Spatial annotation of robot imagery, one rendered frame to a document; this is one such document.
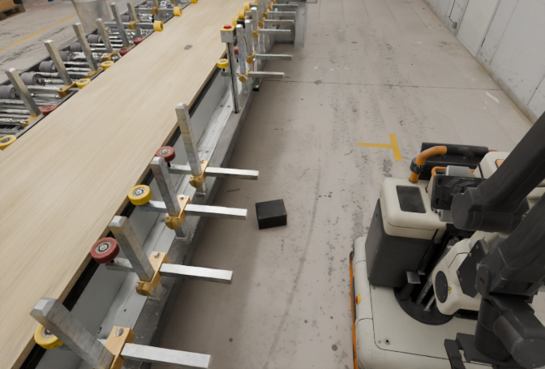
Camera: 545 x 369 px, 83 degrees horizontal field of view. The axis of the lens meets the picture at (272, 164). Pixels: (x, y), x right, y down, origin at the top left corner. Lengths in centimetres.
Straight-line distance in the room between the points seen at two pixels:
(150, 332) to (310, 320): 96
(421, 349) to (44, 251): 149
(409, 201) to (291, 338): 96
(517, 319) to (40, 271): 120
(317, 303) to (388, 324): 46
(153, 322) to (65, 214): 50
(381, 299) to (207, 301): 95
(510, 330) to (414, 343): 99
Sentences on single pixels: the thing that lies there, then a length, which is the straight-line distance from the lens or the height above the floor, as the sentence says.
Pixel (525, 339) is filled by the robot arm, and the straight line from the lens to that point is 68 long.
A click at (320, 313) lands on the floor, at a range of 192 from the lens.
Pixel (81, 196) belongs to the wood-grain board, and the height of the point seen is 90.
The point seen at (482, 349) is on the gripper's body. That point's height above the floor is 109.
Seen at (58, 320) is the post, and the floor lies 112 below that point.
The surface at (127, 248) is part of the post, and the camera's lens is 99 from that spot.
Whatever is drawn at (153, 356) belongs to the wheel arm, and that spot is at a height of 83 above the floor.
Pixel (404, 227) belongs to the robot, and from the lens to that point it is 133.
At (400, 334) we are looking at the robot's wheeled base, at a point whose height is 28.
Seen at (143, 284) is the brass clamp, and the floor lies 83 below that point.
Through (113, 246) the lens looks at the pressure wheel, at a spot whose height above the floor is 91.
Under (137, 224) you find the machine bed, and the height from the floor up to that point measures 73.
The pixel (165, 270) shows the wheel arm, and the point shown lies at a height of 82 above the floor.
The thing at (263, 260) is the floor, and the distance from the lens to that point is 207.
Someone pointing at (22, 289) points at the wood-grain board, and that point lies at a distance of 122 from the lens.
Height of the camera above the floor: 175
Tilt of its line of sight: 41 degrees down
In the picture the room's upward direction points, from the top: 2 degrees counter-clockwise
